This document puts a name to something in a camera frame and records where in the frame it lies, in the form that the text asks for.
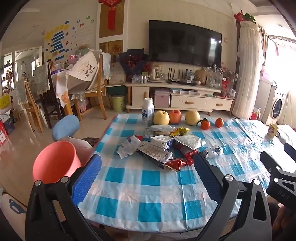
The person's right hand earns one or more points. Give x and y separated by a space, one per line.
283 216

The colourful wall chart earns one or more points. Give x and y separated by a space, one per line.
57 39

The pink plastic bin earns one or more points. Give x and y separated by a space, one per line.
55 160

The green waste bin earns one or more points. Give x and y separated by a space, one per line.
118 103

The white washing machine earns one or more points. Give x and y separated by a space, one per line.
278 107

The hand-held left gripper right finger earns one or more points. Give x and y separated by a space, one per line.
208 178

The tangerine with green leaf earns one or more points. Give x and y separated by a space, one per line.
205 124

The white blue packet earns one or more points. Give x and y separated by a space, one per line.
212 151

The white cloth with blue print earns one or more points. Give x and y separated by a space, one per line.
10 197

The pink storage box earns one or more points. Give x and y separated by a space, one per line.
162 99

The artificial flowers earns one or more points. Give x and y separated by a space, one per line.
245 16

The plain tangerine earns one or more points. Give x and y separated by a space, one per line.
219 122

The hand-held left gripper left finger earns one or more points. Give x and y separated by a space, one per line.
87 176

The black router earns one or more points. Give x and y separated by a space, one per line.
175 76

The dark wooden chair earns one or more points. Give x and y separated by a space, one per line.
49 104

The cream television cabinet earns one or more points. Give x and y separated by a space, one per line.
187 102

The silver packet with circles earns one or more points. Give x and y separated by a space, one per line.
155 155

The white cloth with orange print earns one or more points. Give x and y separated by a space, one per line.
62 90

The yellow plastic bag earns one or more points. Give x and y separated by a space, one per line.
4 102

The white cushion package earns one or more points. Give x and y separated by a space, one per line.
116 74

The ceramic mug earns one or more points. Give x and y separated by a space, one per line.
273 131

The lace covered air conditioner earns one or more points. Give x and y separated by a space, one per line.
248 69

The white blue wrapper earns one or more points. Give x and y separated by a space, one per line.
159 127

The white foil packet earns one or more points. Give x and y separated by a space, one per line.
161 141

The white electric kettle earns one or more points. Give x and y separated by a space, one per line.
156 74

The yellow pear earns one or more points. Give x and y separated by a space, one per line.
192 118
161 118

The blue checked tablecloth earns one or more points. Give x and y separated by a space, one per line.
129 185

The red apple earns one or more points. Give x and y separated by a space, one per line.
175 117

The red gift bag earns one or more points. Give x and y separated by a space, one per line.
255 114

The red snack wrapper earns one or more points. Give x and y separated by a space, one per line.
188 155
174 164

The dark wrapped flower bouquet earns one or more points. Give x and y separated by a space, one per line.
133 61

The blue padded stool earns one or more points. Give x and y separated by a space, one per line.
66 127

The yellow snack wrapper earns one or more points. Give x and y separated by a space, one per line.
179 132

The white plastic bottle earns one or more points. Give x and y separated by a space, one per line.
148 113

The red knot decoration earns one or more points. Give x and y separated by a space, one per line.
111 14

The clear plastic bag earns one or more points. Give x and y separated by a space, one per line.
214 78

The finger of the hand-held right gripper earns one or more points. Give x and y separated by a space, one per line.
269 162
290 150

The black flat television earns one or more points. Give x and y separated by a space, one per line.
185 44

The brown paper bag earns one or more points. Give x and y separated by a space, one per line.
201 76

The grey printed packet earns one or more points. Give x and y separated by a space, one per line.
189 141

